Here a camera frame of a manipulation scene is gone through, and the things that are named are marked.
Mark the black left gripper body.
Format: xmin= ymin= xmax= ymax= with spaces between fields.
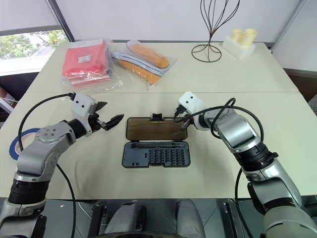
xmin=88 ymin=112 xmax=110 ymax=132

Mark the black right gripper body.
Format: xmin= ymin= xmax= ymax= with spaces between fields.
xmin=174 ymin=105 xmax=196 ymax=121

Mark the screwdriver bit case, tinted lid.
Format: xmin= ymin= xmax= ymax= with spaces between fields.
xmin=121 ymin=117 xmax=191 ymax=169

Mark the clear plastic insole bag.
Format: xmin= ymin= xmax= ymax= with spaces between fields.
xmin=110 ymin=39 xmax=179 ymax=91

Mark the bagged red cloth, white label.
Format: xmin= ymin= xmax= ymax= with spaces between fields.
xmin=60 ymin=38 xmax=112 ymax=78

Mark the orange shoe insole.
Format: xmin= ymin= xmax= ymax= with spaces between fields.
xmin=115 ymin=57 xmax=162 ymax=86
xmin=126 ymin=40 xmax=170 ymax=69

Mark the white block holder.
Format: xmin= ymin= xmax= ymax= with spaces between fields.
xmin=221 ymin=35 xmax=256 ymax=60

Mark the blue tape roll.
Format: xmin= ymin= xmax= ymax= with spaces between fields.
xmin=9 ymin=127 xmax=42 ymax=161

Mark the cream plastic cup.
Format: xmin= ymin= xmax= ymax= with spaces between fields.
xmin=231 ymin=28 xmax=246 ymax=45
xmin=244 ymin=28 xmax=259 ymax=48

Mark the grey rounded shape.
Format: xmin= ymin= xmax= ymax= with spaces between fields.
xmin=174 ymin=199 xmax=207 ymax=238

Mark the white roller blind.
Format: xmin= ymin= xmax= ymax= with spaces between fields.
xmin=0 ymin=0 xmax=59 ymax=37

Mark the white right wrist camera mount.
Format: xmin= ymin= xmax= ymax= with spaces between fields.
xmin=178 ymin=91 xmax=211 ymax=131

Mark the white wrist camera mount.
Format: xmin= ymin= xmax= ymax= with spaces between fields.
xmin=178 ymin=91 xmax=211 ymax=131
xmin=71 ymin=92 xmax=98 ymax=137

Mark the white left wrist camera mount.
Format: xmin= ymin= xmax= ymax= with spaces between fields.
xmin=71 ymin=92 xmax=98 ymax=137

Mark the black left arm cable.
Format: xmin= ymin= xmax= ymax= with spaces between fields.
xmin=17 ymin=92 xmax=77 ymax=238

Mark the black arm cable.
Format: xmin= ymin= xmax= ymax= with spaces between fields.
xmin=17 ymin=92 xmax=77 ymax=238
xmin=190 ymin=97 xmax=264 ymax=206

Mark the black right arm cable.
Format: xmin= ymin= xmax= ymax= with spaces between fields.
xmin=190 ymin=97 xmax=264 ymax=206

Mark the dark wire hat stand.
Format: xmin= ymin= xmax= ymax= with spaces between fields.
xmin=191 ymin=0 xmax=240 ymax=63

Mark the dark window frame post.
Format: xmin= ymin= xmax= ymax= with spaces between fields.
xmin=47 ymin=0 xmax=75 ymax=42

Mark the black upright bracket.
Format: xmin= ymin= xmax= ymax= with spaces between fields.
xmin=90 ymin=202 xmax=106 ymax=235
xmin=222 ymin=198 xmax=242 ymax=238

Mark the grey wall frame strip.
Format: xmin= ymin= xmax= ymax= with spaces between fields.
xmin=269 ymin=0 xmax=309 ymax=53

